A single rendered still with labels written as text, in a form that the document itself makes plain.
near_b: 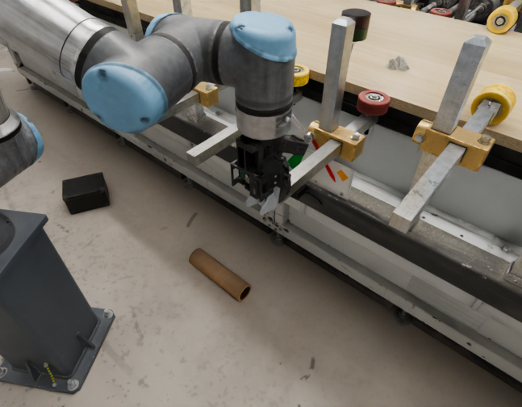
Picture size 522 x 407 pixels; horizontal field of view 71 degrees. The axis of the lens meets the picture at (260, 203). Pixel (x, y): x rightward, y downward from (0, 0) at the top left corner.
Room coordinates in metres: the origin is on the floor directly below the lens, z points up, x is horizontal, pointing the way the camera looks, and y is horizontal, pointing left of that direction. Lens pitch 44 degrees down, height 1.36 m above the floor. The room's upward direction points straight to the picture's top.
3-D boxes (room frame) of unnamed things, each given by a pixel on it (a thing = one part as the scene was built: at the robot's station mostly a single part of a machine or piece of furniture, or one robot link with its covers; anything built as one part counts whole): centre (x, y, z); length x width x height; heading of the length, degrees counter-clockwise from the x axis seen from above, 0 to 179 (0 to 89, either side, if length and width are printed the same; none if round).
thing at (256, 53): (0.53, 0.00, 1.14); 0.10 x 0.09 x 0.12; 69
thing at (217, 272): (0.94, 0.18, 0.04); 0.30 x 0.08 x 0.08; 50
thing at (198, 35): (0.56, 0.11, 1.14); 0.12 x 0.12 x 0.09; 69
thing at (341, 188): (0.78, -0.13, 0.75); 0.26 x 0.01 x 0.10; 50
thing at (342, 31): (0.78, -0.17, 0.88); 0.03 x 0.03 x 0.48; 50
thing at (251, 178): (0.53, 0.00, 0.97); 0.09 x 0.08 x 0.12; 140
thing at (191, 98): (1.04, 0.22, 0.81); 0.43 x 0.03 x 0.04; 140
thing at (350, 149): (0.77, -0.19, 0.85); 0.13 x 0.06 x 0.05; 50
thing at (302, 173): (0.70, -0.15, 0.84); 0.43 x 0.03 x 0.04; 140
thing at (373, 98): (0.87, -0.29, 0.85); 0.08 x 0.08 x 0.11
